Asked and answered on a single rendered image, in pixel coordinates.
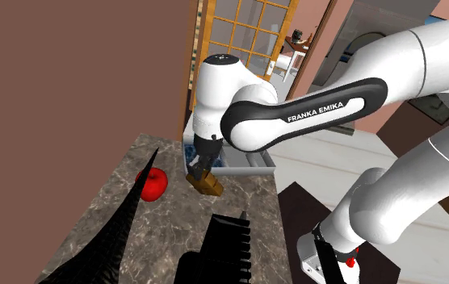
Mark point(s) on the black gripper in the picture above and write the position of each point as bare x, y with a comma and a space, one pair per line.
207, 146

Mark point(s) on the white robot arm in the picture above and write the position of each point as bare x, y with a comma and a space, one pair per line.
397, 59

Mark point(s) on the golden brown box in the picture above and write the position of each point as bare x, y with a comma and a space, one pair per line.
211, 186

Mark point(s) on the red apple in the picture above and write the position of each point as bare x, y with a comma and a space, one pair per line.
156, 185

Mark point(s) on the black ribbed block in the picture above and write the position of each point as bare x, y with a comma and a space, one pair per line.
224, 251

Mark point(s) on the dark robot stand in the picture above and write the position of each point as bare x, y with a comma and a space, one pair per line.
299, 212

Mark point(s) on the black spiky cone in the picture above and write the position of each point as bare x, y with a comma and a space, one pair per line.
110, 240

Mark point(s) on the wooden lattice window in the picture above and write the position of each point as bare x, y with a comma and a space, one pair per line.
248, 35

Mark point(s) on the small red white table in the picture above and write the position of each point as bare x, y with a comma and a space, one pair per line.
296, 53

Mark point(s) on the dark brown cabinet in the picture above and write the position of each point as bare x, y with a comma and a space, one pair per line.
405, 133

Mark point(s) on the grey appliance with round door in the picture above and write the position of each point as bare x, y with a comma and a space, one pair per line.
350, 23

